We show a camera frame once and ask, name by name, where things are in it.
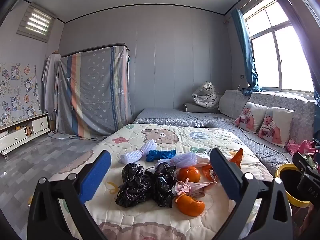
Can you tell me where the blue glove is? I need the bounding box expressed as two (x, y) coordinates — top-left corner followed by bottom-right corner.
(146, 149), (177, 162)

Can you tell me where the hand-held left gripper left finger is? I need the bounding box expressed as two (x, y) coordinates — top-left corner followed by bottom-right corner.
(27, 150), (112, 240)

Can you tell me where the blue hanging curtain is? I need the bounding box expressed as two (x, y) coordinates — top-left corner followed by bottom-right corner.
(265, 0), (320, 103)

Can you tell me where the small window blind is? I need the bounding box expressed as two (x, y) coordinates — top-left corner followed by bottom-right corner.
(17, 2), (57, 43)

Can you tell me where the yellow rimmed black bin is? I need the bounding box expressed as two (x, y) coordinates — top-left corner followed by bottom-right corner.
(274, 164), (313, 208)

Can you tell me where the grey floral sofa back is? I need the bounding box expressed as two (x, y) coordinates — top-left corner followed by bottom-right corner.
(218, 89), (316, 140)

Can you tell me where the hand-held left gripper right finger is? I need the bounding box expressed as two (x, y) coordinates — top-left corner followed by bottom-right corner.
(209, 147), (293, 240)

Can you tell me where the tiger plush in plastic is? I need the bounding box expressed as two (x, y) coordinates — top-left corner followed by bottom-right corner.
(192, 81), (222, 109)

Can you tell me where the cartoon bear quilt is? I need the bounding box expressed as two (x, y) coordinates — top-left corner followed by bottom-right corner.
(47, 124), (274, 240)

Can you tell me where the large window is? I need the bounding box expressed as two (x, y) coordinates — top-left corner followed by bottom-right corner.
(239, 0), (318, 96)

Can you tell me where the grey pillow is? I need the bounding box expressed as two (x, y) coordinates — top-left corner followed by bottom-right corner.
(183, 102), (221, 114)

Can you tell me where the baby print pillow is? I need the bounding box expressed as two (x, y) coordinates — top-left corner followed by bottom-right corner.
(234, 102), (268, 134)
(257, 107), (294, 148)

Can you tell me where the black plastic bag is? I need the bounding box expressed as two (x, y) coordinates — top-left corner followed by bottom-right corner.
(150, 162), (177, 208)
(115, 162), (153, 208)

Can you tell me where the pink clothes pile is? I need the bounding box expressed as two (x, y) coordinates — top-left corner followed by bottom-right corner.
(286, 139), (320, 157)

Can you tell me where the white tv cabinet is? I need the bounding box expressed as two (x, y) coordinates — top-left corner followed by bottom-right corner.
(0, 112), (51, 158)

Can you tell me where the blue tied curtain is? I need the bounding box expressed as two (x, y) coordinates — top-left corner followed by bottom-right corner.
(231, 8), (263, 96)

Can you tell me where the cartoon wall poster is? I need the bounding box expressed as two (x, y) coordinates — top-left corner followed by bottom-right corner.
(0, 62), (42, 128)

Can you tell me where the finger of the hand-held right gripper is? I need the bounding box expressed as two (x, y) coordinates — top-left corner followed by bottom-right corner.
(292, 151), (320, 175)

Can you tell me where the orange peel piece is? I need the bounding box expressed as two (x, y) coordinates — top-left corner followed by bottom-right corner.
(229, 148), (244, 168)
(201, 165), (218, 182)

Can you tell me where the white foam fruit net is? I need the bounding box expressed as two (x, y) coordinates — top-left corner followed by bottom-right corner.
(162, 154), (198, 168)
(120, 140), (158, 165)

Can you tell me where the striped cloth covered wardrobe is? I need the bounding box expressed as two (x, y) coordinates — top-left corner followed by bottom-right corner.
(54, 43), (134, 141)

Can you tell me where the white hanging cloth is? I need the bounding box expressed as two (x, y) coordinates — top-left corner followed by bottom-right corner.
(42, 52), (62, 121)

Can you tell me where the whole tangerine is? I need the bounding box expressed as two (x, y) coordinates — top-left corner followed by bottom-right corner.
(177, 166), (201, 183)

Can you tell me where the large tangerine peel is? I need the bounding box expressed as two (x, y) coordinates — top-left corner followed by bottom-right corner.
(174, 194), (206, 217)

